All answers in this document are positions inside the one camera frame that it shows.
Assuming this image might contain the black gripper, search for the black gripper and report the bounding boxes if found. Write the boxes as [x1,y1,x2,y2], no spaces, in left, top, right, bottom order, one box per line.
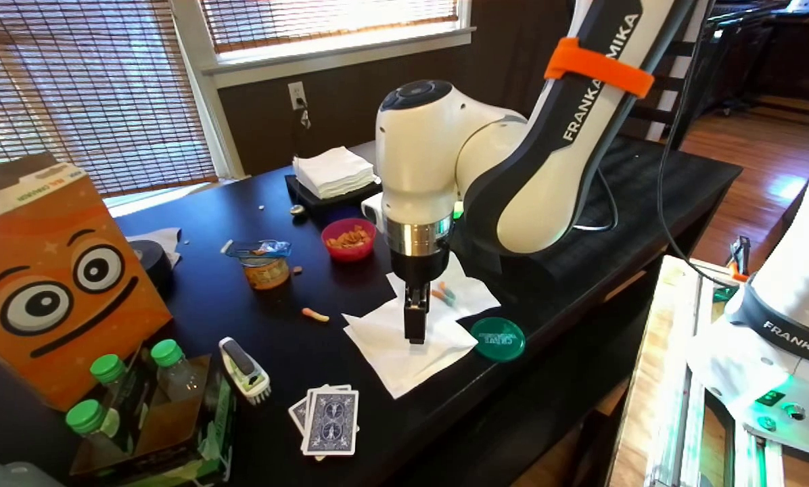
[395,255,445,347]

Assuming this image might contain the white paper napkin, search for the white paper napkin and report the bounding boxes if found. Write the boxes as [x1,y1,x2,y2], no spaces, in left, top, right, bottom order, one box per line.
[385,252,503,319]
[342,294,482,400]

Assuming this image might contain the green plastic lid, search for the green plastic lid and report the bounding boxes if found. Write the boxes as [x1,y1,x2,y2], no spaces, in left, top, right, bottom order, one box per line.
[468,312,531,365]

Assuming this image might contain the red bowl of chips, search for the red bowl of chips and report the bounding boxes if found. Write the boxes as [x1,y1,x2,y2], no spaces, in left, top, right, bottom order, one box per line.
[319,217,381,266]

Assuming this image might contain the black tray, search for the black tray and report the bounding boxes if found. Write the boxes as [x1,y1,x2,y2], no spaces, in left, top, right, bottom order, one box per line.
[285,171,391,219]

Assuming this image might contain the deck of blue playing cards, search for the deck of blue playing cards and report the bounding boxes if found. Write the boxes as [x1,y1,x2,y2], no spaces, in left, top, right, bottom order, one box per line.
[288,384,362,463]

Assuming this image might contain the small cup of orange snack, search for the small cup of orange snack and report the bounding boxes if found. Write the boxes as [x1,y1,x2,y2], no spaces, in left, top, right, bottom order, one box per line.
[238,240,294,294]

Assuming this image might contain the green bottle pack packaging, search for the green bottle pack packaging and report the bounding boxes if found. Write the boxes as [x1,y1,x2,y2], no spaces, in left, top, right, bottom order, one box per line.
[69,354,236,487]

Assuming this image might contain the light wood robot stand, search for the light wood robot stand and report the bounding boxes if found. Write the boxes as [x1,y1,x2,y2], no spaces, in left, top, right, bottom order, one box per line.
[603,255,791,487]

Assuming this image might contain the crumpled white paper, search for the crumpled white paper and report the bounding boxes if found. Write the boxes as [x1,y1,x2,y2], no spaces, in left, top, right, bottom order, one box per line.
[128,224,188,267]

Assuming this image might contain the black round tape roll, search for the black round tape roll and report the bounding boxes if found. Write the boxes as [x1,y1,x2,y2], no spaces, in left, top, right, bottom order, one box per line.
[131,238,178,294]

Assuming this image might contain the brown window blinds above outlet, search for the brown window blinds above outlet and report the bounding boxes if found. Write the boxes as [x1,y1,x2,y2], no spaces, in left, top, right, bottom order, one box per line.
[197,0,465,55]

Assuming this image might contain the small black clamp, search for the small black clamp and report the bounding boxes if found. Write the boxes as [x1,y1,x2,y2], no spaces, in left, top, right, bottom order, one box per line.
[725,236,756,282]

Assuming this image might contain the black ladder shelf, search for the black ladder shelf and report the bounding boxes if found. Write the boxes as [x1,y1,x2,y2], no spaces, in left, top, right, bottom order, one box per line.
[620,0,722,146]

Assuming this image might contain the orange cereal box with face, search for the orange cereal box with face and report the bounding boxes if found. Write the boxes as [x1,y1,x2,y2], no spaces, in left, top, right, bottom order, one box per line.
[0,151,177,415]

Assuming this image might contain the large brown window blinds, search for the large brown window blinds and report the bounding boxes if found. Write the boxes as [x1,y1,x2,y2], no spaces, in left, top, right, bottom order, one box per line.
[0,0,220,198]

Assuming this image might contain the dark background desk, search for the dark background desk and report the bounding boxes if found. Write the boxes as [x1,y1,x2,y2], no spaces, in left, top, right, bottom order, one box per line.
[710,0,809,104]

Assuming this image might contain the black looped cable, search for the black looped cable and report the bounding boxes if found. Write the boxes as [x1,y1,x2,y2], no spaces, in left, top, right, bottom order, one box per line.
[574,166,625,238]

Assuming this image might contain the white wall outlet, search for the white wall outlet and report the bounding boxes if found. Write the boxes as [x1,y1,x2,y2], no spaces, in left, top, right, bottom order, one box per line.
[285,78,315,131]

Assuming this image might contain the long black cable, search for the long black cable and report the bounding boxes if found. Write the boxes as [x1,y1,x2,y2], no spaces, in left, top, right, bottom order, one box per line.
[649,0,740,292]

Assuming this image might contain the orange strap on arm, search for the orange strap on arm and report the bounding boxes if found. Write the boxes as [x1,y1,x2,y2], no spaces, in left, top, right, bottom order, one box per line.
[545,36,658,100]

